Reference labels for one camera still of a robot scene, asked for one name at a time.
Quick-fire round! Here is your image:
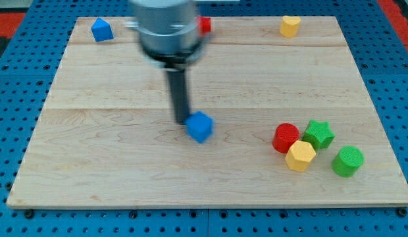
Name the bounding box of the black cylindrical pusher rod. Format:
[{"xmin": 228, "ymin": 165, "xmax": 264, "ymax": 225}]
[{"xmin": 165, "ymin": 69, "xmax": 190, "ymax": 125}]

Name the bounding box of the blue cube block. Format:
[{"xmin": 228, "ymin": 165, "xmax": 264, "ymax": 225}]
[{"xmin": 185, "ymin": 111, "xmax": 214, "ymax": 144}]

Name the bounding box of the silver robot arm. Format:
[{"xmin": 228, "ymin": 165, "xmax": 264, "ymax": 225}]
[{"xmin": 127, "ymin": 0, "xmax": 211, "ymax": 124}]

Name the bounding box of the red block behind arm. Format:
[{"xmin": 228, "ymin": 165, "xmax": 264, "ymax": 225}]
[{"xmin": 198, "ymin": 16, "xmax": 211, "ymax": 35}]

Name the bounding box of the blue pentagon block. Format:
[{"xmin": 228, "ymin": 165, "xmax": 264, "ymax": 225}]
[{"xmin": 91, "ymin": 18, "xmax": 114, "ymax": 42}]

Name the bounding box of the wooden board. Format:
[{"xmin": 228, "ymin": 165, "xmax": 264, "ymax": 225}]
[{"xmin": 7, "ymin": 16, "xmax": 408, "ymax": 210}]

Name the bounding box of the red cylinder block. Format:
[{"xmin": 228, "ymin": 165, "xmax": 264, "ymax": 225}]
[{"xmin": 272, "ymin": 123, "xmax": 300, "ymax": 153}]

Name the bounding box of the yellow heart block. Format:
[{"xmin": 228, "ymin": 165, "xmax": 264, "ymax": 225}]
[{"xmin": 279, "ymin": 15, "xmax": 301, "ymax": 38}]

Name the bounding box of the yellow hexagon block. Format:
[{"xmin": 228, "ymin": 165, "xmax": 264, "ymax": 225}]
[{"xmin": 285, "ymin": 140, "xmax": 317, "ymax": 172}]

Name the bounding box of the green star block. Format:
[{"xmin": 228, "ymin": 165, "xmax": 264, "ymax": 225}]
[{"xmin": 302, "ymin": 120, "xmax": 336, "ymax": 151}]

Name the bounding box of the green cylinder block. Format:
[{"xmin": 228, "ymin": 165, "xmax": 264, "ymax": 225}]
[{"xmin": 332, "ymin": 145, "xmax": 365, "ymax": 178}]

